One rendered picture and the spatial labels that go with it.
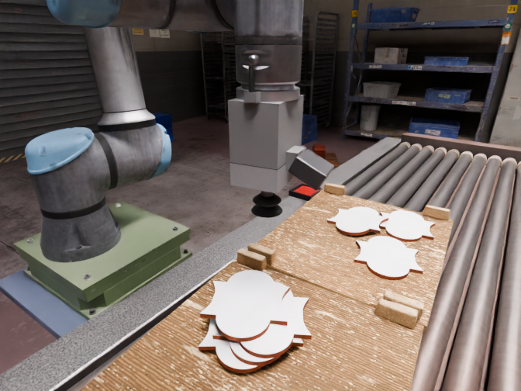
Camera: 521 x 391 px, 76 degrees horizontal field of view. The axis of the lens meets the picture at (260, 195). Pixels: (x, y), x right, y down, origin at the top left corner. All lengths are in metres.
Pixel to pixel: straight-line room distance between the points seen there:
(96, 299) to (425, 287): 0.59
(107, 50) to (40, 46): 4.62
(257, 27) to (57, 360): 0.52
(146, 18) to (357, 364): 0.49
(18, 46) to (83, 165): 4.61
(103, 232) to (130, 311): 0.19
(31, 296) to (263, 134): 0.61
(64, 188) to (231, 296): 0.36
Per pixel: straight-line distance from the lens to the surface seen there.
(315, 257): 0.70
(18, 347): 2.12
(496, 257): 0.88
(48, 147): 0.69
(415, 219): 0.89
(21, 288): 0.87
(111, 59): 0.74
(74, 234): 0.74
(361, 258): 0.70
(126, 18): 0.40
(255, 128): 0.38
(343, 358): 0.52
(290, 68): 0.38
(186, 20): 0.44
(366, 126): 5.46
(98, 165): 0.70
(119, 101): 0.74
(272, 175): 0.39
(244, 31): 0.38
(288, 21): 0.38
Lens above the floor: 1.33
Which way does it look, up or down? 24 degrees down
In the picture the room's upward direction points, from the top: straight up
